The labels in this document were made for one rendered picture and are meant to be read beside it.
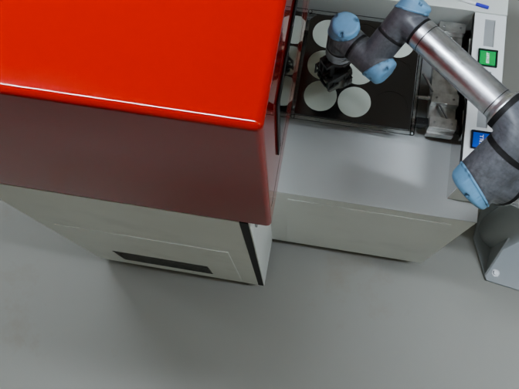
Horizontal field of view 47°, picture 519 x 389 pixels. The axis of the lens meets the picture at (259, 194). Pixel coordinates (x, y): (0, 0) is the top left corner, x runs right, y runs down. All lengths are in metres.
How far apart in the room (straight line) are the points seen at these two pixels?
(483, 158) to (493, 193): 0.08
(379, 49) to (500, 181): 0.42
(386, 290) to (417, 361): 0.31
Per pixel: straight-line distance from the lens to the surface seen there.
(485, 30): 1.97
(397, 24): 1.50
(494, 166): 1.42
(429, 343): 2.64
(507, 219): 2.44
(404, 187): 1.86
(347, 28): 1.53
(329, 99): 1.84
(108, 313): 2.68
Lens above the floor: 2.57
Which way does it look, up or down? 74 degrees down
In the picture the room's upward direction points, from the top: 8 degrees counter-clockwise
